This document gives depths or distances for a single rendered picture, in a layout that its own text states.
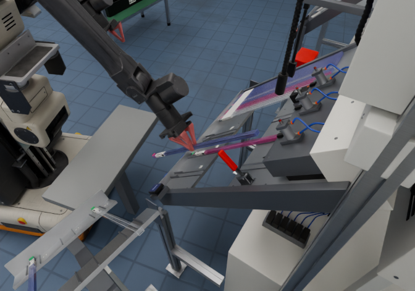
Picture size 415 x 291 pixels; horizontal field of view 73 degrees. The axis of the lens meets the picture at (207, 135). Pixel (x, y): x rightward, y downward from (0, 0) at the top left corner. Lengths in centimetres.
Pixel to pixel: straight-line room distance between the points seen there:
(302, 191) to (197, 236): 124
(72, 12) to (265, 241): 90
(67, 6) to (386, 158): 64
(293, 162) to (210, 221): 125
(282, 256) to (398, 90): 81
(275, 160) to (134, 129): 97
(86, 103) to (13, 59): 147
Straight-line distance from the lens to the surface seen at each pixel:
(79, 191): 130
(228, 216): 179
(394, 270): 68
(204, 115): 233
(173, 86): 72
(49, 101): 143
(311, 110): 68
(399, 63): 35
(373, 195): 45
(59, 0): 71
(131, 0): 332
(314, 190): 55
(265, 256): 106
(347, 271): 112
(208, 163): 95
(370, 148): 39
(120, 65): 73
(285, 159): 58
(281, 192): 59
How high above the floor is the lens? 161
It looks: 48 degrees down
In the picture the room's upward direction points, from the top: 1 degrees counter-clockwise
